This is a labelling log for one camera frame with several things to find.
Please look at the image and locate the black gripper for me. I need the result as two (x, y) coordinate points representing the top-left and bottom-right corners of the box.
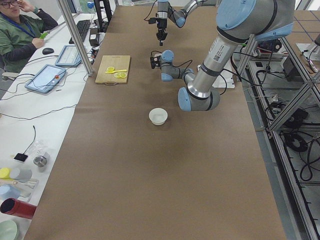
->
(156, 18), (168, 46)

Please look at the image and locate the clear plastic egg box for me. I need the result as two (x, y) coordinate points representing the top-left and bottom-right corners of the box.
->
(153, 52), (162, 59)

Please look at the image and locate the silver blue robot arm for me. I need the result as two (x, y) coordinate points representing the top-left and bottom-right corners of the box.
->
(148, 0), (219, 46)
(157, 0), (295, 112)

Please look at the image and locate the black power adapter box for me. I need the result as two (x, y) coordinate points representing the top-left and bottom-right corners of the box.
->
(89, 28), (100, 47)

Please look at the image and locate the yellow plastic knife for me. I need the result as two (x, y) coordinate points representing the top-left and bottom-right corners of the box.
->
(105, 69), (127, 74)

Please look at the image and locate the lemon slice rear stacked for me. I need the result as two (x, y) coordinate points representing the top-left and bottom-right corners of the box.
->
(119, 72), (127, 78)

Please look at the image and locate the bamboo cutting board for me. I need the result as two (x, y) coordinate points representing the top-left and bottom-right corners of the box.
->
(95, 55), (131, 85)

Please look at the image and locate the lemon slice single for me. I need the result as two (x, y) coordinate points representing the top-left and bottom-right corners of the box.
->
(105, 66), (115, 73)

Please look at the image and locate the black monitor stand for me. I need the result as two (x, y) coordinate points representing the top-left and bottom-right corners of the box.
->
(93, 0), (113, 33)

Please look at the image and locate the white bowl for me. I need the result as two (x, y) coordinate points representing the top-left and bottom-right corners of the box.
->
(148, 108), (168, 126)

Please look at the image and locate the black keyboard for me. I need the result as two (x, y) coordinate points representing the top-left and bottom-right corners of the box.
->
(76, 19), (91, 42)

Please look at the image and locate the far blue teach pendant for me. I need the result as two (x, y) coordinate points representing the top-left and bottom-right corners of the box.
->
(55, 44), (81, 68)

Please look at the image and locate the blue teach pendant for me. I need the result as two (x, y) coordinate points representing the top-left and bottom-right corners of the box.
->
(55, 44), (81, 68)
(24, 64), (67, 94)

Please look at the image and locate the black computer mouse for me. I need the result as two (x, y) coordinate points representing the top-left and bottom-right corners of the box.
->
(42, 47), (55, 55)

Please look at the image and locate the near blue teach pendant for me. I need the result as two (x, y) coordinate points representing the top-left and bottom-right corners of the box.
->
(24, 64), (67, 94)

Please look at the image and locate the person in green jacket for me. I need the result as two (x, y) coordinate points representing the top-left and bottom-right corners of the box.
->
(0, 0), (58, 73)

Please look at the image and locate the steel cylinder cup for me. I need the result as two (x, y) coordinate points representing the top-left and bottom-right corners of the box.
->
(33, 152), (50, 168)

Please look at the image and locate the small black square device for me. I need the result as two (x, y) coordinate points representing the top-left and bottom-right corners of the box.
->
(13, 153), (28, 163)

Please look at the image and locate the grey cup lying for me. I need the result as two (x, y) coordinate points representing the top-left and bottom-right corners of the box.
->
(9, 168), (33, 183)

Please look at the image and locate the yellow cup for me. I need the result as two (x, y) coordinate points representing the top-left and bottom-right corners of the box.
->
(0, 167), (11, 180)

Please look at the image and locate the red cylinder tube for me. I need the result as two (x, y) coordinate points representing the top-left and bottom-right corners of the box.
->
(0, 198), (37, 220)

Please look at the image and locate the green bowl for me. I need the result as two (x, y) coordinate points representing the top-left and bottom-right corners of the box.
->
(0, 220), (19, 240)

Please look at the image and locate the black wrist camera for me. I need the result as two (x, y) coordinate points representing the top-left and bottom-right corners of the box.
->
(147, 17), (157, 25)
(149, 50), (162, 69)

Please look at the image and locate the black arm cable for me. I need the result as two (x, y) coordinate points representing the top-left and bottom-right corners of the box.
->
(172, 58), (238, 96)

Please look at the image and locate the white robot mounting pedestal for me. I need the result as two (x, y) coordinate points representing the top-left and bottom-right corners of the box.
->
(212, 63), (235, 89)

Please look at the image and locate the aluminium frame post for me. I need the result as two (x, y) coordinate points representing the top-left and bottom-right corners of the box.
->
(57, 0), (94, 77)

